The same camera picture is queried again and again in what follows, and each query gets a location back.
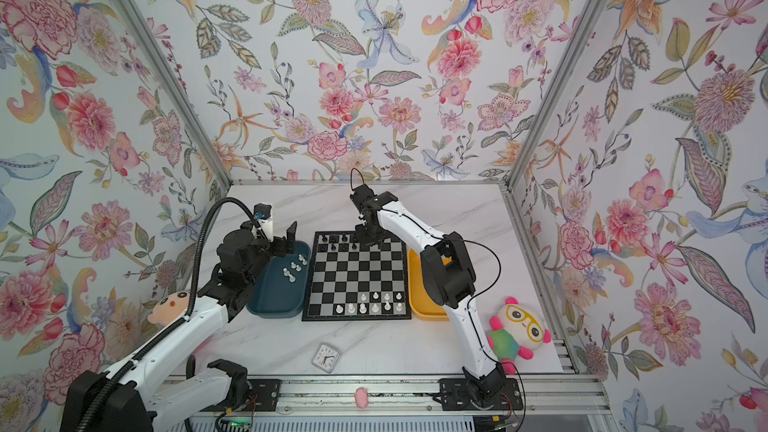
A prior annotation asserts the teal plastic tray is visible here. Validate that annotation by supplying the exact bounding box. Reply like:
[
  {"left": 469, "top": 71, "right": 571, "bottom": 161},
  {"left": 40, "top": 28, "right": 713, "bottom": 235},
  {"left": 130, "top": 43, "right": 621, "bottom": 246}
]
[{"left": 246, "top": 241, "right": 311, "bottom": 319}]

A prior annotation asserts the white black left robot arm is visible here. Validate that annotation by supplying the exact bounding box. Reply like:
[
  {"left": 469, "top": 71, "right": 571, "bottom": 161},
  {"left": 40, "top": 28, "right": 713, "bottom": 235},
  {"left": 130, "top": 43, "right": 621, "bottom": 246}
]
[{"left": 60, "top": 197, "right": 297, "bottom": 431}]

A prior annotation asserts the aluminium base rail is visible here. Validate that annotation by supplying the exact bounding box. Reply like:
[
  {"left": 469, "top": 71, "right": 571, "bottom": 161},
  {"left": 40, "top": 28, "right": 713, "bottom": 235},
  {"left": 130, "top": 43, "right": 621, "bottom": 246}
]
[{"left": 161, "top": 371, "right": 613, "bottom": 418}]

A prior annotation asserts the green pink owl plush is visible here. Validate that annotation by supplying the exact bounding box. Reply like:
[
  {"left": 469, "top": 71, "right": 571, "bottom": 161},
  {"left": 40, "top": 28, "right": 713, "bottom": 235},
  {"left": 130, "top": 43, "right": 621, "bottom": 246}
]
[{"left": 486, "top": 297, "right": 552, "bottom": 376}]

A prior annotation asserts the pink faced plush doll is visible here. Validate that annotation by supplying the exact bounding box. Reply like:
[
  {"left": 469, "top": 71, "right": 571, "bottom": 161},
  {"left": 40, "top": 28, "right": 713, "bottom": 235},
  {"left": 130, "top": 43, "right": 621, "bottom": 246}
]
[{"left": 147, "top": 291, "right": 190, "bottom": 327}]

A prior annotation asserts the black white chess board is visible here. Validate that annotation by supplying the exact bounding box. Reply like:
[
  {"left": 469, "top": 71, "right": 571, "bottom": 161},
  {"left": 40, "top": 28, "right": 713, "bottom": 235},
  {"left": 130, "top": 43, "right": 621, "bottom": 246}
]
[{"left": 302, "top": 231, "right": 412, "bottom": 322}]

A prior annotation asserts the small white square clock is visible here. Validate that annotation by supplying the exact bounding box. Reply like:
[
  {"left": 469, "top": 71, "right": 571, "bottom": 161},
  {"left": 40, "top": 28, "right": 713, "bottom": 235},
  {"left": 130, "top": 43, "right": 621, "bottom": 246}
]
[{"left": 311, "top": 343, "right": 341, "bottom": 374}]

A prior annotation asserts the yellow plastic tray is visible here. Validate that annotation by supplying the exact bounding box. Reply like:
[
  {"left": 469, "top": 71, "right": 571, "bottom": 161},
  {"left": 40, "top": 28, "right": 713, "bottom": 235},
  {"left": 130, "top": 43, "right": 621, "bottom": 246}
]
[{"left": 407, "top": 249, "right": 449, "bottom": 322}]

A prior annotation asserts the small pink toy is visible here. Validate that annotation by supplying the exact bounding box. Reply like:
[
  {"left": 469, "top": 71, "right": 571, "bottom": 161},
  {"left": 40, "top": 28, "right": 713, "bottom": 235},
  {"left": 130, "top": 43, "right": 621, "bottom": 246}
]
[{"left": 354, "top": 387, "right": 369, "bottom": 409}]

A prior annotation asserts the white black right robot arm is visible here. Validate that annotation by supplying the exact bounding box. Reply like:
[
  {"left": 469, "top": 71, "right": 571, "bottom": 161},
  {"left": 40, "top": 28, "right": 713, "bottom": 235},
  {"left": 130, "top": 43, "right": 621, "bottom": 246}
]
[{"left": 350, "top": 184, "right": 507, "bottom": 409}]

